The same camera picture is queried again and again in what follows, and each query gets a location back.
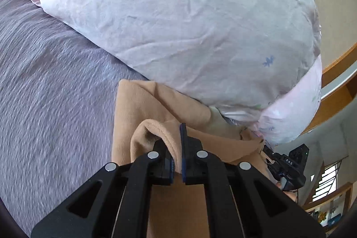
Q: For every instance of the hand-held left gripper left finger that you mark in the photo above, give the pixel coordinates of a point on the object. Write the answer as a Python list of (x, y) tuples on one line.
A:
[(169, 171)]

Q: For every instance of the purple bed sheet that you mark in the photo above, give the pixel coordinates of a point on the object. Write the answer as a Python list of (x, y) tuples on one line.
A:
[(55, 87)]

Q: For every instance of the wooden bed frame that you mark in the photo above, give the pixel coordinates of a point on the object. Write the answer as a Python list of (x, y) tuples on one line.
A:
[(332, 104)]

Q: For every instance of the silver metal rail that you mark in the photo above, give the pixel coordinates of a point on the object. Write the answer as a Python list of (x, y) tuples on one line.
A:
[(339, 81)]

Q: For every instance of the pink printed pillow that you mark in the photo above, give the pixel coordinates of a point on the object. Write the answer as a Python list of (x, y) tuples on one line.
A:
[(292, 104)]

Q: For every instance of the wooden shelf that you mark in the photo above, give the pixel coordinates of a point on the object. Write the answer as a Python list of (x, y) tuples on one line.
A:
[(329, 207)]

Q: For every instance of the peach fleece garment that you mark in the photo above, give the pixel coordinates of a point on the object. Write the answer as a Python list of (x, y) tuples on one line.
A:
[(134, 104)]

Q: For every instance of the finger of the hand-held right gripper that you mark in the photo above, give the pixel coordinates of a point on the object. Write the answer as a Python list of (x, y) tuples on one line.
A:
[(270, 155)]

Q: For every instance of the window with metal grille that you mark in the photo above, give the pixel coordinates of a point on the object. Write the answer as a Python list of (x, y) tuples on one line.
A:
[(332, 179)]

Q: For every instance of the white clover print pillow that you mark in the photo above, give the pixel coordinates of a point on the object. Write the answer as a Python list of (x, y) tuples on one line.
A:
[(178, 20)]

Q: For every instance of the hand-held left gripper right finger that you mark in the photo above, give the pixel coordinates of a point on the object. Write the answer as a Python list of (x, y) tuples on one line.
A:
[(184, 168)]

